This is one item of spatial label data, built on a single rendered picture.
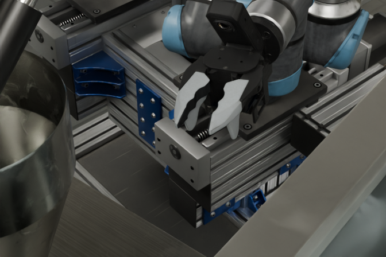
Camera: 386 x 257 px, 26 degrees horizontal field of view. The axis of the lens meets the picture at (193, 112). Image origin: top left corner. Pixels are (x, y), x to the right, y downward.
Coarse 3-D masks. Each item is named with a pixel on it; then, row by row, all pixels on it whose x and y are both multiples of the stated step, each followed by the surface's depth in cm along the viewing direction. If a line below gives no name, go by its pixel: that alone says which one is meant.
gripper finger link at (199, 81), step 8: (200, 72) 105; (192, 80) 104; (200, 80) 103; (208, 80) 103; (184, 88) 103; (192, 88) 102; (200, 88) 102; (208, 88) 103; (184, 96) 101; (192, 96) 101; (200, 96) 103; (176, 104) 101; (184, 104) 100; (192, 104) 101; (200, 104) 106; (176, 112) 100; (184, 112) 100; (192, 112) 104; (176, 120) 99; (184, 120) 100; (192, 120) 105; (192, 128) 106
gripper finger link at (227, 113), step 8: (240, 80) 102; (248, 80) 102; (224, 88) 102; (232, 88) 101; (240, 88) 101; (224, 96) 100; (232, 96) 100; (240, 96) 100; (224, 104) 99; (232, 104) 99; (240, 104) 100; (216, 112) 98; (224, 112) 98; (232, 112) 99; (216, 120) 98; (224, 120) 98; (232, 120) 99; (208, 128) 98; (216, 128) 98; (232, 128) 101; (232, 136) 102
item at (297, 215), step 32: (384, 96) 46; (352, 128) 44; (384, 128) 44; (320, 160) 42; (352, 160) 42; (384, 160) 44; (288, 192) 41; (320, 192) 41; (352, 192) 41; (256, 224) 39; (288, 224) 39; (320, 224) 39; (224, 256) 38; (256, 256) 38; (288, 256) 38
